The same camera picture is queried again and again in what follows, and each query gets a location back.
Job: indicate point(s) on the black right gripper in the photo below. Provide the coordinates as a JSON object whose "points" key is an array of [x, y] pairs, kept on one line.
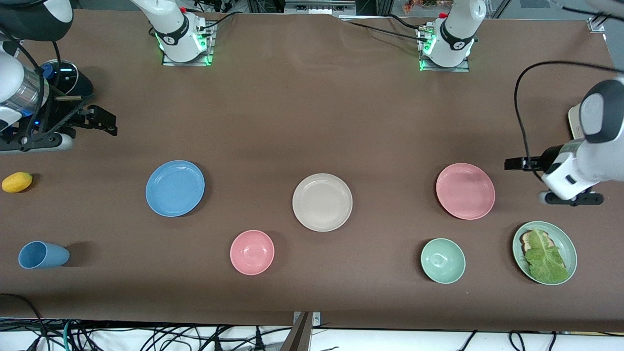
{"points": [[62, 116]]}

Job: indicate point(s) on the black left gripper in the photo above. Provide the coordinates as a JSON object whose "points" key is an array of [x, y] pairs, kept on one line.
{"points": [[550, 155]]}

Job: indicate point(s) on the pink plate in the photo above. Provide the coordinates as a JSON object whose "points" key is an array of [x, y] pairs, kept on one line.
{"points": [[465, 191]]}

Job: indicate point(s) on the blue plate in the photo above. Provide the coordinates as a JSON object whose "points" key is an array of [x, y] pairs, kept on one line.
{"points": [[175, 188]]}

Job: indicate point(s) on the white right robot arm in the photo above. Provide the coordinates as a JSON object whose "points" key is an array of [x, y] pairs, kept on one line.
{"points": [[178, 34]]}

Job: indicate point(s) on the black pot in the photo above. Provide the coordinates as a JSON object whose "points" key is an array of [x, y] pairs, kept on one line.
{"points": [[85, 85]]}

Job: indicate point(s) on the glass lid blue knob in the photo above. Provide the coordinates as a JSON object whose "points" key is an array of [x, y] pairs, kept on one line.
{"points": [[66, 73]]}

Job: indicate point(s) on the toasted bread slice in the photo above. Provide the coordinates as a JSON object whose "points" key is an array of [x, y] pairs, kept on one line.
{"points": [[525, 240]]}

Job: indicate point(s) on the green plate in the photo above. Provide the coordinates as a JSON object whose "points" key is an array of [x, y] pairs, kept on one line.
{"points": [[563, 241]]}

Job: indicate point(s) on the green lettuce leaf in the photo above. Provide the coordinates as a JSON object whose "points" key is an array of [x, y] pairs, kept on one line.
{"points": [[546, 263]]}

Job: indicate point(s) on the yellow mango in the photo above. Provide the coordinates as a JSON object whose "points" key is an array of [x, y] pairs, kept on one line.
{"points": [[17, 182]]}

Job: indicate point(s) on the green bowl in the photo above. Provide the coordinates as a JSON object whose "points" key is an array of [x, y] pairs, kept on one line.
{"points": [[442, 261]]}

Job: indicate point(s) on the blue cup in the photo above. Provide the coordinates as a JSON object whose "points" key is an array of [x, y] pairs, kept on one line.
{"points": [[44, 255]]}

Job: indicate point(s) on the aluminium profile bar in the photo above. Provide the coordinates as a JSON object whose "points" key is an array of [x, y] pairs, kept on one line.
{"points": [[597, 24]]}

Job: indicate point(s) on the orange artificial flowers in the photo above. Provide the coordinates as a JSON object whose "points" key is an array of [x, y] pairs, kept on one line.
{"points": [[426, 5]]}

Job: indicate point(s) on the pink bowl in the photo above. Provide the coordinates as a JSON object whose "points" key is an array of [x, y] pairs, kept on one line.
{"points": [[252, 252]]}

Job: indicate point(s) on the beige plate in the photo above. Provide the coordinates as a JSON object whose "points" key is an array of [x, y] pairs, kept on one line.
{"points": [[321, 202]]}

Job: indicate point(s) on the brown table cloth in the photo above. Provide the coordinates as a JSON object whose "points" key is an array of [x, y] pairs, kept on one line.
{"points": [[312, 122]]}

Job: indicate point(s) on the dark stand pole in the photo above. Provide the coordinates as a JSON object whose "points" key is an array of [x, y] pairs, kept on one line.
{"points": [[300, 336]]}

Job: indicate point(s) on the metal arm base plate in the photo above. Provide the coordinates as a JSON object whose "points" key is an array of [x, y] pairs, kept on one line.
{"points": [[170, 62], [463, 68]]}

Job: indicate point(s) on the grey metal frame rail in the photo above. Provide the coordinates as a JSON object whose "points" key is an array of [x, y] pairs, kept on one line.
{"points": [[319, 6]]}

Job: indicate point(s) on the metal table edge bracket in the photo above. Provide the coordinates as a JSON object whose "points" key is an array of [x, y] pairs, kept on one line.
{"points": [[317, 319]]}

